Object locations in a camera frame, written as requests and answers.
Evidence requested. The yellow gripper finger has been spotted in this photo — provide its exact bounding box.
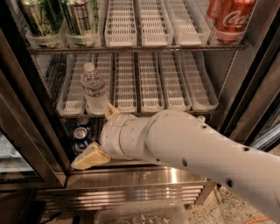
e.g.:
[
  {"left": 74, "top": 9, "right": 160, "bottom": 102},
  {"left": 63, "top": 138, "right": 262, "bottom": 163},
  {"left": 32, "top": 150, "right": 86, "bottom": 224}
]
[
  {"left": 71, "top": 143, "right": 111, "bottom": 171},
  {"left": 104, "top": 101, "right": 119, "bottom": 120}
]

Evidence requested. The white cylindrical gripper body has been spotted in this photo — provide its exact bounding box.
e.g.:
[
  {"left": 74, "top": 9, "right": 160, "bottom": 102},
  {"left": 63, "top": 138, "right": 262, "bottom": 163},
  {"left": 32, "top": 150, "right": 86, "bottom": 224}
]
[{"left": 100, "top": 114, "right": 150, "bottom": 159}]

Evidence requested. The clear plastic water bottle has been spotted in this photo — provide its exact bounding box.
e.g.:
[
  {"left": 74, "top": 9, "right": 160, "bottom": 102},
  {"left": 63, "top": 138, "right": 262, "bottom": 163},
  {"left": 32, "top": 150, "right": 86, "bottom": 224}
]
[{"left": 80, "top": 62, "right": 108, "bottom": 116}]

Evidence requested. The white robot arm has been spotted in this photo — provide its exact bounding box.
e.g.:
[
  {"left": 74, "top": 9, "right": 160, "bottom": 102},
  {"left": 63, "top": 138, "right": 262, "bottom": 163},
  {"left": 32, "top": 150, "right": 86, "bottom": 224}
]
[{"left": 71, "top": 105, "right": 280, "bottom": 222}]

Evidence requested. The white tray shelf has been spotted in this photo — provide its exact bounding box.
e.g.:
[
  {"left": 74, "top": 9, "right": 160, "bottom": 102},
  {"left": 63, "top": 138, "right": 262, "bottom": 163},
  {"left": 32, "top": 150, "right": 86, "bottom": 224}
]
[
  {"left": 136, "top": 0, "right": 173, "bottom": 46},
  {"left": 137, "top": 52, "right": 165, "bottom": 113},
  {"left": 85, "top": 53, "right": 114, "bottom": 116},
  {"left": 57, "top": 54, "right": 88, "bottom": 116},
  {"left": 114, "top": 52, "right": 137, "bottom": 113},
  {"left": 180, "top": 51, "right": 219, "bottom": 111},
  {"left": 164, "top": 0, "right": 211, "bottom": 46},
  {"left": 157, "top": 52, "right": 192, "bottom": 111},
  {"left": 104, "top": 0, "right": 137, "bottom": 47}
]

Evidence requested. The glass fridge door left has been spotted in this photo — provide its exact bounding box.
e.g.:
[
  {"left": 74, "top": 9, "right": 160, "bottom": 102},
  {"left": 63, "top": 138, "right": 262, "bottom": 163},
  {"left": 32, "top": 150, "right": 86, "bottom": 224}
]
[{"left": 0, "top": 30, "right": 66, "bottom": 191}]

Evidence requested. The stainless steel fridge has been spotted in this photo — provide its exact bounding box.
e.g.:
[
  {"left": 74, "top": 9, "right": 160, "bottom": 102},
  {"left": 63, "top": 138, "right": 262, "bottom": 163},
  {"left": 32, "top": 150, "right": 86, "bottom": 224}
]
[{"left": 0, "top": 0, "right": 280, "bottom": 212}]

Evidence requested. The brown juice bottle white cap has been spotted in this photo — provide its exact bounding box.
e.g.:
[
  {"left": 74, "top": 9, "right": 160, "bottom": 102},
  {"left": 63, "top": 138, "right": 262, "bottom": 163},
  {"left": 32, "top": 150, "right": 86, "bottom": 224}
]
[{"left": 197, "top": 115, "right": 206, "bottom": 123}]

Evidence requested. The fridge door right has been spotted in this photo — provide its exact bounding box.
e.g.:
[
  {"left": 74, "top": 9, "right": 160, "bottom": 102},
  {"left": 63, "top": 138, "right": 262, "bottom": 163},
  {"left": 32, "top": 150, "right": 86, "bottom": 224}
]
[{"left": 215, "top": 15, "right": 280, "bottom": 145}]

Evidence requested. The blue Pepsi can front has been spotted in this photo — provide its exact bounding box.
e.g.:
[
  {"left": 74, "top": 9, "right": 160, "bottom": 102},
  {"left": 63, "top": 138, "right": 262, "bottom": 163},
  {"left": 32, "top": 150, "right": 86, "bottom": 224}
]
[{"left": 73, "top": 127, "right": 91, "bottom": 151}]

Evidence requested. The blue pepsi can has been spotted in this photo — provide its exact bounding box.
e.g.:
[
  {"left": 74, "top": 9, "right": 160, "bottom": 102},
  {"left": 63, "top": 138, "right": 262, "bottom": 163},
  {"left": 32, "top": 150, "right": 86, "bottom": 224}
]
[
  {"left": 73, "top": 127, "right": 91, "bottom": 151},
  {"left": 77, "top": 117, "right": 93, "bottom": 132}
]

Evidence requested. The blue Pepsi can behind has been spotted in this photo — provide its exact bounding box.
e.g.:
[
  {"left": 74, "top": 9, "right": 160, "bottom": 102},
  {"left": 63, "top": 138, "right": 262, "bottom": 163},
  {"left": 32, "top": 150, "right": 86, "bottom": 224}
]
[{"left": 77, "top": 117, "right": 93, "bottom": 132}]

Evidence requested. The clear plastic bin on floor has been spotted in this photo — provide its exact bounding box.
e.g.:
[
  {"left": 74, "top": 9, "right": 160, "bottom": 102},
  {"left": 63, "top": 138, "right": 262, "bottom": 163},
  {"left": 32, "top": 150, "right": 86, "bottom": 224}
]
[{"left": 94, "top": 202, "right": 188, "bottom": 224}]

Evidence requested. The green striped can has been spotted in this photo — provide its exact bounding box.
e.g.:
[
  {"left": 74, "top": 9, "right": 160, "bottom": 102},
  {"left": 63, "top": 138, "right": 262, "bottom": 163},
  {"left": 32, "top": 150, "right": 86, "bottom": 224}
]
[{"left": 61, "top": 0, "right": 98, "bottom": 36}]

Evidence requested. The green can top left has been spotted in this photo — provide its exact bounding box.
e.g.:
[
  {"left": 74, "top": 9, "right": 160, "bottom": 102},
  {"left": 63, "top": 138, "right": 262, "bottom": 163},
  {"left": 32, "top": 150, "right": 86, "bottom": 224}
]
[{"left": 17, "top": 0, "right": 63, "bottom": 37}]

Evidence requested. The red Coca-Cola can behind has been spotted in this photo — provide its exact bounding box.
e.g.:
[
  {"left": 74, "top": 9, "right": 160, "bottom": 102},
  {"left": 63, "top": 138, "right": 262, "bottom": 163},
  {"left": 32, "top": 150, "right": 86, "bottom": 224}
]
[{"left": 206, "top": 0, "right": 224, "bottom": 22}]

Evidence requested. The red coca-cola can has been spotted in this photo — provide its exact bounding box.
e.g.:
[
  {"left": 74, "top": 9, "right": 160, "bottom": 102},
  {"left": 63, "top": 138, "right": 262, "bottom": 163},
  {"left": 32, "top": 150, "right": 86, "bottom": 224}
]
[
  {"left": 216, "top": 0, "right": 256, "bottom": 44},
  {"left": 206, "top": 0, "right": 224, "bottom": 22}
]

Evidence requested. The red Coca-Cola can front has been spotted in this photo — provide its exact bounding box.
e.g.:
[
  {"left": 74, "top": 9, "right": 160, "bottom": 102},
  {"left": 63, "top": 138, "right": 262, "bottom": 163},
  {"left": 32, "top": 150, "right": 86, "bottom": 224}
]
[{"left": 216, "top": 0, "right": 256, "bottom": 44}]

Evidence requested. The top wire shelf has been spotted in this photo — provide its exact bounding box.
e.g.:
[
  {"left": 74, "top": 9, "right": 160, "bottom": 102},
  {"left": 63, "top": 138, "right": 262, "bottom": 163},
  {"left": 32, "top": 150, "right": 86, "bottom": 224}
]
[{"left": 28, "top": 45, "right": 249, "bottom": 55}]

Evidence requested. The wire shelf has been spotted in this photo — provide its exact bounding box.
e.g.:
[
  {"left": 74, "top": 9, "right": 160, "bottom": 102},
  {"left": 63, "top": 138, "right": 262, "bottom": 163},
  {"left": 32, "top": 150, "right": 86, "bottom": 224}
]
[
  {"left": 28, "top": 45, "right": 249, "bottom": 55},
  {"left": 59, "top": 110, "right": 220, "bottom": 119}
]

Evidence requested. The middle wire shelf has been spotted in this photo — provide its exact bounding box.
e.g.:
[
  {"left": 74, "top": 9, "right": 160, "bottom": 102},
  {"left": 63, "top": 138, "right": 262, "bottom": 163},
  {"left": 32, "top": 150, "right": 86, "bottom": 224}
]
[{"left": 59, "top": 110, "right": 220, "bottom": 119}]

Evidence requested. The orange power cable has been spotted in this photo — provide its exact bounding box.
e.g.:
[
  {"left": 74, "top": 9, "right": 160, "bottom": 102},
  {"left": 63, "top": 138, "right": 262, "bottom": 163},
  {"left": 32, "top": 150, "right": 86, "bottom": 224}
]
[{"left": 244, "top": 216, "right": 271, "bottom": 224}]

